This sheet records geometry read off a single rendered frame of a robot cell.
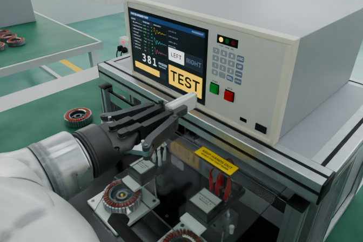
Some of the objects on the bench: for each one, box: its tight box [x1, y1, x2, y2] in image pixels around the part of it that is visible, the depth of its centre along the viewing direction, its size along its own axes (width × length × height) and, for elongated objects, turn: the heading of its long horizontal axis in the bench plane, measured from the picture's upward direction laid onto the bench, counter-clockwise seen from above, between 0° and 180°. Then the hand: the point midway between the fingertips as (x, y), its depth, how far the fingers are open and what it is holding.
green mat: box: [0, 77, 144, 153], centre depth 134 cm, size 94×61×1 cm, turn 135°
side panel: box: [316, 147, 363, 242], centre depth 77 cm, size 28×3×32 cm, turn 135°
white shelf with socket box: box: [69, 0, 171, 57], centre depth 159 cm, size 35×37×46 cm
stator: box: [64, 107, 92, 127], centre depth 126 cm, size 11×11×4 cm
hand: (181, 106), depth 55 cm, fingers closed
